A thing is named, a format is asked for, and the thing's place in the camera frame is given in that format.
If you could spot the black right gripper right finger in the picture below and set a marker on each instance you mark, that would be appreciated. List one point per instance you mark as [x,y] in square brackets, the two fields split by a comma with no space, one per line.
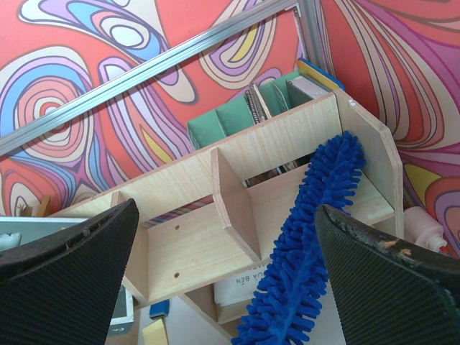
[387,290]

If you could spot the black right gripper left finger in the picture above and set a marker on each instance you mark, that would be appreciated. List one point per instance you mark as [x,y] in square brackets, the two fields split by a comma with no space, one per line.
[61,280]

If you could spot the blue microfiber duster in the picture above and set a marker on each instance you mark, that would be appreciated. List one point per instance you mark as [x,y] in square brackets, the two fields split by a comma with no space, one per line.
[286,301]

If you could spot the light wooden bookshelf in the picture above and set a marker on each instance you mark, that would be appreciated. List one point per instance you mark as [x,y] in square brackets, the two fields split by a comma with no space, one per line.
[185,256]

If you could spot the large Twins story book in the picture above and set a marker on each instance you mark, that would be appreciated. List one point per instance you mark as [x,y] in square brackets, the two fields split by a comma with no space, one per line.
[72,273]

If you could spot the white glue bottle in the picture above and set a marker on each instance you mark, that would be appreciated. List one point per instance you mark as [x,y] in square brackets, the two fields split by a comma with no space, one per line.
[421,229]

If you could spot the small blue sharpener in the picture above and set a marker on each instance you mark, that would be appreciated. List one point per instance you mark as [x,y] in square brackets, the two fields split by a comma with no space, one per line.
[159,310]

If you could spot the yellow sticky note pad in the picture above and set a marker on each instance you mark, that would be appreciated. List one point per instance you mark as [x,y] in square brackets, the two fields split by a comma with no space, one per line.
[155,333]

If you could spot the white spiral notebook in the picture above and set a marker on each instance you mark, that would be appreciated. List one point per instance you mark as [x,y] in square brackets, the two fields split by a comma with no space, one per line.
[239,287]

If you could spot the teal desk file organizer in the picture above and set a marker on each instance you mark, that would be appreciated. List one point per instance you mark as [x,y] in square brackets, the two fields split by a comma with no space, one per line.
[239,114]

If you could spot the blue and yellow book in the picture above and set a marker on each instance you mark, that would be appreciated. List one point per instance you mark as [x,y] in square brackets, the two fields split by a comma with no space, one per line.
[307,68]

